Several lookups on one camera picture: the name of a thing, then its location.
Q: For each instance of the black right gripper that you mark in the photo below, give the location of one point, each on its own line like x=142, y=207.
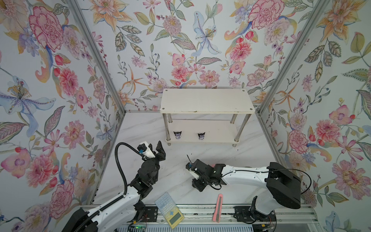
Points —
x=195, y=184

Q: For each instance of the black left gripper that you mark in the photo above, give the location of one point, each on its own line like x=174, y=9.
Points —
x=160, y=155

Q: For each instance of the black purple toy figure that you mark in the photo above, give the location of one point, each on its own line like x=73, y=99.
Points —
x=177, y=134
x=201, y=136

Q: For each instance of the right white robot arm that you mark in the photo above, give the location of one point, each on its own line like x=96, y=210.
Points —
x=278, y=187

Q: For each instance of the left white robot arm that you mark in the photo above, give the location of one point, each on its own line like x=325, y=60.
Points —
x=127, y=206

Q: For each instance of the white two-tier shelf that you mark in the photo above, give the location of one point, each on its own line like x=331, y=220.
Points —
x=221, y=113

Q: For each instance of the pink box cutter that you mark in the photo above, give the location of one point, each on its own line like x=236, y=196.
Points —
x=218, y=209

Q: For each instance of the yellow calculator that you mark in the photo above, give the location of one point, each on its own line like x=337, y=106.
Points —
x=169, y=210

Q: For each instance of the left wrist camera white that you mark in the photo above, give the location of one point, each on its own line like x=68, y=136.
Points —
x=145, y=150

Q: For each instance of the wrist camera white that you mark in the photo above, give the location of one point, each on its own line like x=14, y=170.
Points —
x=192, y=172
x=145, y=150

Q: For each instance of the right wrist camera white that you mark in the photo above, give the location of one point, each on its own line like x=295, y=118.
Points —
x=192, y=172

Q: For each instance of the aluminium front rail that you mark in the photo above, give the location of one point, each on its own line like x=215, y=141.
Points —
x=199, y=218

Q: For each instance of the aluminium corner post left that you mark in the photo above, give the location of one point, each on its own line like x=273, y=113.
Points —
x=81, y=22

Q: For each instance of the aluminium corner post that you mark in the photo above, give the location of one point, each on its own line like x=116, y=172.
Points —
x=307, y=29
x=81, y=22

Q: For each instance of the aluminium corner post right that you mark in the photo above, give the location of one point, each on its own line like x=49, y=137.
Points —
x=307, y=29

